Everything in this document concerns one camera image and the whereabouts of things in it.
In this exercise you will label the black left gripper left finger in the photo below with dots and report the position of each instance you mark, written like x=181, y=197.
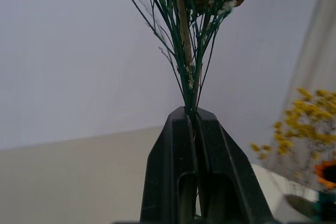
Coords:
x=168, y=161

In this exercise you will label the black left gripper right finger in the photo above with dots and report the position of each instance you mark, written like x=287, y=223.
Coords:
x=223, y=166

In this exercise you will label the brown pinecone dried flower bouquet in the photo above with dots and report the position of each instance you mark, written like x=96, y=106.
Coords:
x=187, y=48

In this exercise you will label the yellow sunflower dried flower bouquet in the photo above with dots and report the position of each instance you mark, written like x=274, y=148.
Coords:
x=304, y=140

